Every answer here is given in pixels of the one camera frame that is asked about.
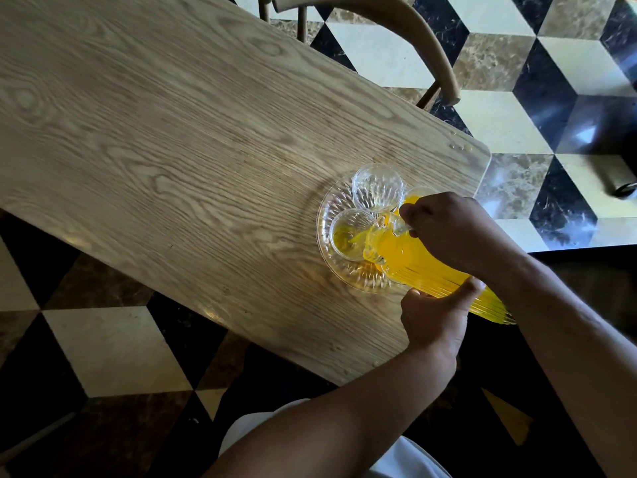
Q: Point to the person's right hand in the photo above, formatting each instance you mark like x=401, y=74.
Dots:
x=463, y=238

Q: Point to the person's left hand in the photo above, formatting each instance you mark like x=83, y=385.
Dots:
x=438, y=323

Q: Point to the orange juice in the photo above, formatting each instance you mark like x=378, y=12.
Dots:
x=413, y=261

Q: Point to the ribbed glass pitcher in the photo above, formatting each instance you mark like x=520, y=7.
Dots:
x=408, y=258

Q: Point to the clear drinking glass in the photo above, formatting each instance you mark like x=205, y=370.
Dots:
x=346, y=233
x=377, y=189
x=415, y=193

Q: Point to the person's right forearm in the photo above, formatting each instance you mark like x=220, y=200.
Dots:
x=587, y=363

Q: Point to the person's left forearm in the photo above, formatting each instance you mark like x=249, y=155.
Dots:
x=323, y=433

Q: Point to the person's white shirt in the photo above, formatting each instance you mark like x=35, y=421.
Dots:
x=413, y=462

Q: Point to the clear patterned glass plate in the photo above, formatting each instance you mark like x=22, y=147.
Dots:
x=348, y=276

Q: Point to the dark brown wooden bench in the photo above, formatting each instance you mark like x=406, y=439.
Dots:
x=597, y=283

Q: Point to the black wheeled trolley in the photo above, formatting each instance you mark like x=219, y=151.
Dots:
x=624, y=190

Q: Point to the light wooden table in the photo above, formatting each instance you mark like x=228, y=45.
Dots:
x=149, y=169

